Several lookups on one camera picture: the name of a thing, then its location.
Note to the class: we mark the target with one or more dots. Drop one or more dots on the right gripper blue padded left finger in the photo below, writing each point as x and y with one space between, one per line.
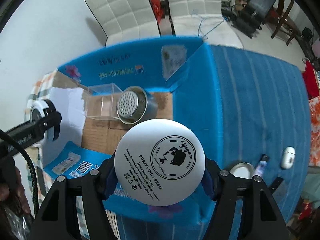
109 178

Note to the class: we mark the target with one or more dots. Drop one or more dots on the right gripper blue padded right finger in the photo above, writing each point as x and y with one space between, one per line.
211 180

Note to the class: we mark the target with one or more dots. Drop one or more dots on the small steel tin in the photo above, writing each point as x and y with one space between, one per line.
243 170

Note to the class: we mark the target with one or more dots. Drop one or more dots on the white jar with black lid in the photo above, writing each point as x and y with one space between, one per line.
47 119

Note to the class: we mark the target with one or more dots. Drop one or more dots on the white purifying cream jar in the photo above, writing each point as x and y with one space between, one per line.
159 162

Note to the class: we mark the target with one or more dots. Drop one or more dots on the steel perforated strainer cup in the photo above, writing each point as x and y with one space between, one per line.
136 105

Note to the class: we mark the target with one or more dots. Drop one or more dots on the clear acrylic cube box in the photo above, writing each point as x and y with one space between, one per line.
100 102

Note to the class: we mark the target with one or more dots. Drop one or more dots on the white earbuds case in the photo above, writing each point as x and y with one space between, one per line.
288 159

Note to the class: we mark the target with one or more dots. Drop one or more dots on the blue cardboard milk box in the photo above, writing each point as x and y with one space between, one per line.
86 143

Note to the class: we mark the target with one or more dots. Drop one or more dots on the blue striped tablecloth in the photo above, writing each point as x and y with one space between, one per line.
240 104

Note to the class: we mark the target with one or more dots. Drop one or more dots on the orange floral blanket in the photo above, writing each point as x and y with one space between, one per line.
314 105

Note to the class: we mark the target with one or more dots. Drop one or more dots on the red cloth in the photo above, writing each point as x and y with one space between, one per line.
311 79

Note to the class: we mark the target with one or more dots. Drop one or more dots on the left white quilted chair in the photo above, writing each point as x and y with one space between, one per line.
124 20

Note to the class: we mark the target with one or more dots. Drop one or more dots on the white quilted chair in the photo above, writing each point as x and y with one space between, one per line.
186 25
124 20

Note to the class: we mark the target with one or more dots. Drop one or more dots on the right white quilted chair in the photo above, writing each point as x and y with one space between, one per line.
186 25

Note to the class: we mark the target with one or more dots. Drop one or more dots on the brown wooden chair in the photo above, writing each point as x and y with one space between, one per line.
282 22

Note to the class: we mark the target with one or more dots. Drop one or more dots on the white wire hanger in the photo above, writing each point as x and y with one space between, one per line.
207 24

